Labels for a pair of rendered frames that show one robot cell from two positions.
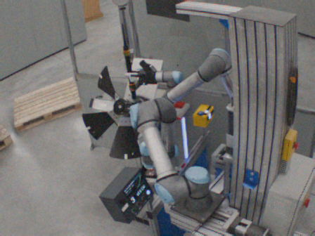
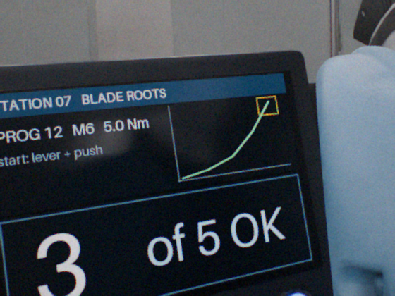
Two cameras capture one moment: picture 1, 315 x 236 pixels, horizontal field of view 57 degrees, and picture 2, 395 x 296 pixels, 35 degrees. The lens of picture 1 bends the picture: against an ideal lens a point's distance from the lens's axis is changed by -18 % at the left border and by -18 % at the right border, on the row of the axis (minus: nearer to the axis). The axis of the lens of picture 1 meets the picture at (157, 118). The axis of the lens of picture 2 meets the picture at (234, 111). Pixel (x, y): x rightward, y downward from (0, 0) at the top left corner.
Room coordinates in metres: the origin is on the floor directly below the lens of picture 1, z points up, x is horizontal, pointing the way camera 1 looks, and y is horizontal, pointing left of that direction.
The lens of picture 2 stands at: (1.00, -0.02, 1.27)
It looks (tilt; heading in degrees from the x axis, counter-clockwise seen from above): 7 degrees down; 29
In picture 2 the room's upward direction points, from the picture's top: 2 degrees counter-clockwise
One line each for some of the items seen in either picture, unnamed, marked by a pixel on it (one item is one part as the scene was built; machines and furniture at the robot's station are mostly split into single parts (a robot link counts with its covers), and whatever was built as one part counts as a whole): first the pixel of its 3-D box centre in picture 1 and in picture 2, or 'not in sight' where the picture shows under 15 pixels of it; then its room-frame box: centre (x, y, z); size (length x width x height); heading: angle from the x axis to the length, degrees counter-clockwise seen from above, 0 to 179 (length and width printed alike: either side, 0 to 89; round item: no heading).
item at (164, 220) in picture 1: (185, 205); not in sight; (1.75, -0.11, 0.45); 0.82 x 0.02 x 0.66; 147
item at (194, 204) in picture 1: (198, 196); not in sight; (1.23, -0.15, 1.09); 0.15 x 0.15 x 0.10
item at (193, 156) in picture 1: (182, 171); not in sight; (1.75, -0.11, 0.82); 0.90 x 0.04 x 0.08; 147
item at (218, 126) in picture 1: (188, 133); not in sight; (2.63, -0.27, 0.50); 2.59 x 0.03 x 0.91; 57
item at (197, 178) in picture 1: (196, 181); not in sight; (1.23, -0.15, 1.20); 0.13 x 0.12 x 0.14; 104
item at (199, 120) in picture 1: (203, 116); not in sight; (2.08, -0.33, 1.02); 0.16 x 0.10 x 0.11; 147
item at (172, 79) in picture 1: (172, 77); not in sight; (1.93, -0.13, 1.44); 0.11 x 0.08 x 0.09; 67
